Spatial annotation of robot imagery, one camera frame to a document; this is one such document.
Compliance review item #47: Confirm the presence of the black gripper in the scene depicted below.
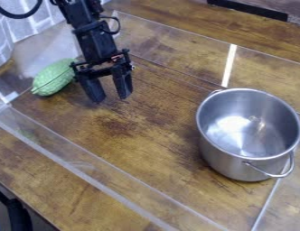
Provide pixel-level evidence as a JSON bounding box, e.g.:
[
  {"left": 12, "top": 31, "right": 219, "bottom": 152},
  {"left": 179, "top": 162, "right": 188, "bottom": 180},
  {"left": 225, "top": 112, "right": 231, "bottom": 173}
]
[{"left": 72, "top": 20, "right": 133, "bottom": 104}]

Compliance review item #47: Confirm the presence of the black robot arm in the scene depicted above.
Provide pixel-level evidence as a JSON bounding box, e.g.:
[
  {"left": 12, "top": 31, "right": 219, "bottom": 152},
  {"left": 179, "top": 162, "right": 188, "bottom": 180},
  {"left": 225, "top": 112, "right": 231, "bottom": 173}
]
[{"left": 50, "top": 0, "right": 133, "bottom": 103}]

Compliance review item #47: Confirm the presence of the green bitter gourd toy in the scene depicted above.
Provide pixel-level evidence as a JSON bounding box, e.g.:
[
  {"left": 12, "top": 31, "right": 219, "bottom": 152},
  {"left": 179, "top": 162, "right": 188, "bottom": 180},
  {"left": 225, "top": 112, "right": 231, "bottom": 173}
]
[{"left": 32, "top": 58, "right": 76, "bottom": 97}]

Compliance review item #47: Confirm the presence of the stainless steel pot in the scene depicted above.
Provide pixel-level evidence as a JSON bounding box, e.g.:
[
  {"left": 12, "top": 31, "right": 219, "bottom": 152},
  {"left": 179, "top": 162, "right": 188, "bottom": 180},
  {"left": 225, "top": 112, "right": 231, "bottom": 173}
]
[{"left": 196, "top": 88, "right": 300, "bottom": 181}]

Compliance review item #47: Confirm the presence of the black cable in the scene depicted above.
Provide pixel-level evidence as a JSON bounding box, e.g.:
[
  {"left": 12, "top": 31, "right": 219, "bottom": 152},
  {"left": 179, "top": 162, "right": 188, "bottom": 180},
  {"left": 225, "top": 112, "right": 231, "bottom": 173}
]
[{"left": 0, "top": 0, "right": 45, "bottom": 20}]

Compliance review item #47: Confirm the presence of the clear acrylic barrier wall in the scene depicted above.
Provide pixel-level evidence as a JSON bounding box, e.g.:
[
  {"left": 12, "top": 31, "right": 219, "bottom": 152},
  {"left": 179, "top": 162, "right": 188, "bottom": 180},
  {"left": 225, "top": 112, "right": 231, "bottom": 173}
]
[{"left": 0, "top": 12, "right": 300, "bottom": 231}]

